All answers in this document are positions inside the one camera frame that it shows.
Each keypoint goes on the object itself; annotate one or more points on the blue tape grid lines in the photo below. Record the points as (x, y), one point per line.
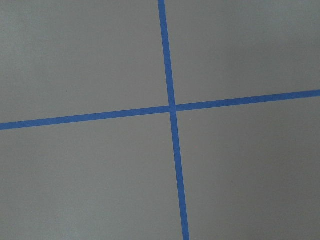
(172, 109)

